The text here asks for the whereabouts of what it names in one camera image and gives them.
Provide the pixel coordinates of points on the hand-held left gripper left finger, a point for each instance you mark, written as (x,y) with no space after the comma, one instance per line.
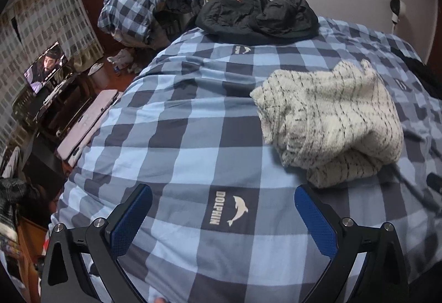
(133,216)

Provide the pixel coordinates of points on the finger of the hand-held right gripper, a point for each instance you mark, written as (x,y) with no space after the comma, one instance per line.
(435,183)

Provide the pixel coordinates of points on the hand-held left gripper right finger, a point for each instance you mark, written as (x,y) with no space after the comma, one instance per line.
(317,220)

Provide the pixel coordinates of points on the cream plaid jacket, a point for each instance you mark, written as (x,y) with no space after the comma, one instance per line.
(328,116)

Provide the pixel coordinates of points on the blue checked bed sheet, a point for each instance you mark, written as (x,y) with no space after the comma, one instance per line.
(190,133)

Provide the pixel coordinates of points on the pink board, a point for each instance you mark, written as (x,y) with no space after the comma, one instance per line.
(86,123)

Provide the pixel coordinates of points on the dark crumpled cloth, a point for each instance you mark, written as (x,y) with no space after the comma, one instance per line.
(15,196)

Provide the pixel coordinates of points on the dark wooden table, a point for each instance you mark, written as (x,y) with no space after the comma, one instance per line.
(65,99)

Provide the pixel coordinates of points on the white bin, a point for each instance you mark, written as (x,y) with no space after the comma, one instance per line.
(98,73)

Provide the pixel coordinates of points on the television screen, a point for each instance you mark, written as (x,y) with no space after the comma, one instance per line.
(45,64)

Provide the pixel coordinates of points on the blue checked duvet pile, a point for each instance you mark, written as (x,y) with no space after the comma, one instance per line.
(127,6)

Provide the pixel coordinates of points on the black puffer jacket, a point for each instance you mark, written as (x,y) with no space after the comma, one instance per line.
(248,16)

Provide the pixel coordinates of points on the patterned curtain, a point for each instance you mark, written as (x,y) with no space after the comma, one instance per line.
(45,20)

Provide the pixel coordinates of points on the white wall-mounted device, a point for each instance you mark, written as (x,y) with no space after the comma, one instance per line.
(395,7)

